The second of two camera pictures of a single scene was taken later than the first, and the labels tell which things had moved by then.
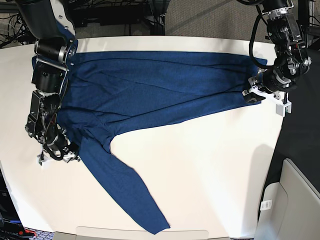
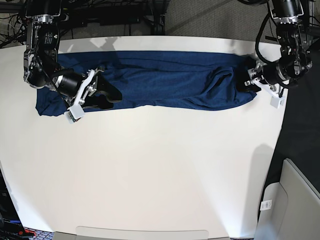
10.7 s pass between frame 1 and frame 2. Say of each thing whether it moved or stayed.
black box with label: stayed
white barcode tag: stayed
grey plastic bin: stayed
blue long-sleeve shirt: moved
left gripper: moved
